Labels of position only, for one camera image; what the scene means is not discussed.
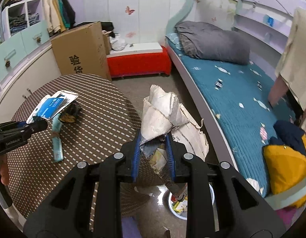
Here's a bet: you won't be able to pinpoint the blue white plastic package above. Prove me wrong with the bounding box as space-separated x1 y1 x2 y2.
26 90 79 124

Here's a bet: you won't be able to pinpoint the white paper bag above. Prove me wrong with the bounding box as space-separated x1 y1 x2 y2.
140 84 209 200

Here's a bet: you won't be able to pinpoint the white round trash bin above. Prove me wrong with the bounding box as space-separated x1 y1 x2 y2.
167 183 216 220

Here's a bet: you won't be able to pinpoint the teal tube wrapper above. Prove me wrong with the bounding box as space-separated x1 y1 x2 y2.
52 114 64 163

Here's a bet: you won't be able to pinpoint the dark colourful snack wrapper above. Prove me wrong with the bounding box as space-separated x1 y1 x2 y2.
59 101 81 123

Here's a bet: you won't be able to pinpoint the magenta cloth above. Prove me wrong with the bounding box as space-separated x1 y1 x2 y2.
276 207 298 229

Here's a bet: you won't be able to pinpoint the purple trouser leg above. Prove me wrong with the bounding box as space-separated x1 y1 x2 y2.
121 217 142 238

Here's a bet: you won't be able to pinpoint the yellow navy jacket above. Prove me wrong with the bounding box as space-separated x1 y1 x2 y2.
262 120 306 196

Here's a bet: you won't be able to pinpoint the mint green drawer cabinet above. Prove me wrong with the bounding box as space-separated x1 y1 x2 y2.
0 20 49 83

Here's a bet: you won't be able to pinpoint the brown polka dot table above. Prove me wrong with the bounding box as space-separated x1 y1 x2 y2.
7 74 141 218

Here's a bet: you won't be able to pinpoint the brown cardboard box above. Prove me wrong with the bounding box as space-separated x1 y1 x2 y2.
51 22 112 80

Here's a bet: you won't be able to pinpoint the hanging clothes on rack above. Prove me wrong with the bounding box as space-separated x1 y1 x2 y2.
42 0 75 36

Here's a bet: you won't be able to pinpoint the white plastic bag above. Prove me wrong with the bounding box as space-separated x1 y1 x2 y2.
109 34 127 51

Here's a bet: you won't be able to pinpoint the teal quilted bed mattress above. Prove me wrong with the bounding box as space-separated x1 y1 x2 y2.
167 40 295 197

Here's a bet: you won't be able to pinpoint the red fabric bench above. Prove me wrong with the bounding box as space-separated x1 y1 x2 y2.
107 46 172 78

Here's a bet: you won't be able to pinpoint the hanging beige garment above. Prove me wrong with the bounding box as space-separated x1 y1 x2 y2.
268 7 306 133

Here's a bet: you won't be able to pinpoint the grey folded blanket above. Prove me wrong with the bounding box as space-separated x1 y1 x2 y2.
175 21 250 65

